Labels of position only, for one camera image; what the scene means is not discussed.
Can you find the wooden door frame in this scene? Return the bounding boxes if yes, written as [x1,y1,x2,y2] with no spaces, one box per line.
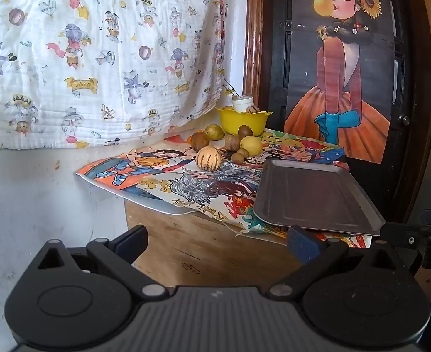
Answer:
[243,0,431,224]

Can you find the dry flower twig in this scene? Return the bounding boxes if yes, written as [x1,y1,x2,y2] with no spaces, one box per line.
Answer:
[223,78,240,99]

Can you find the black door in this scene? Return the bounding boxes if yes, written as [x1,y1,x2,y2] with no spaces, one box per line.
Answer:
[261,0,421,221]

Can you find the large pale pepino melon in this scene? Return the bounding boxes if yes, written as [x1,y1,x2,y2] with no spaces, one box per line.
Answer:
[196,145,222,171]

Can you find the yellow bowl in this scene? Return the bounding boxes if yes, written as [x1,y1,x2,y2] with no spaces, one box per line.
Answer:
[215,106,273,136]

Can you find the brown round fruit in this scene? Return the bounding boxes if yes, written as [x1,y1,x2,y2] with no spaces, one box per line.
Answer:
[190,132,211,153]
[224,134,241,152]

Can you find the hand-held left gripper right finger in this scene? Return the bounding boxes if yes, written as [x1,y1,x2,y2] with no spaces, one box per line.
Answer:
[268,225,410,299]

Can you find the metal tray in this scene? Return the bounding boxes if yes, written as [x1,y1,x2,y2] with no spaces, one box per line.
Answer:
[253,158,386,237]

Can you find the wall poster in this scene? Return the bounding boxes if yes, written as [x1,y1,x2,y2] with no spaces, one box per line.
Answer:
[283,0,395,164]

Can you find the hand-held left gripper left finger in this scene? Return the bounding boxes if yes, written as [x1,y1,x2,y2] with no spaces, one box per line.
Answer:
[25,224,168,299]

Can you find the green mango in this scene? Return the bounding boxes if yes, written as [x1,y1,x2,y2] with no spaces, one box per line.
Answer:
[204,124,226,141]

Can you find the white printed blanket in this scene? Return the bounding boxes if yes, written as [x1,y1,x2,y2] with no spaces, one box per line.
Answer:
[0,0,228,151]

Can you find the white cup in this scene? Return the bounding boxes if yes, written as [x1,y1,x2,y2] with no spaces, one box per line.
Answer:
[232,94,255,114]

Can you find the yellow lemon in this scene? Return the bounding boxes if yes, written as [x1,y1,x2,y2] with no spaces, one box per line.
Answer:
[239,136,263,155]

